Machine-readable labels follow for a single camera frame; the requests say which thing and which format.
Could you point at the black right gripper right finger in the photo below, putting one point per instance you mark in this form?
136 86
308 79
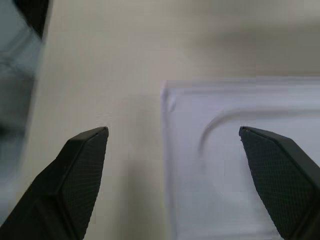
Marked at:
287 180

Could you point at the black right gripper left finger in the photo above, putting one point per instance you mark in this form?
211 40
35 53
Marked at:
52 190

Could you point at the dark blue smartphone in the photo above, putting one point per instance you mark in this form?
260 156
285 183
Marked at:
37 15

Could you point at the white box with brown bottom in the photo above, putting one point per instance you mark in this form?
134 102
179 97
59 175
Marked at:
15 75

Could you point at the white moulded paper tray insert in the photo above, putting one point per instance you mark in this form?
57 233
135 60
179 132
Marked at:
220 175

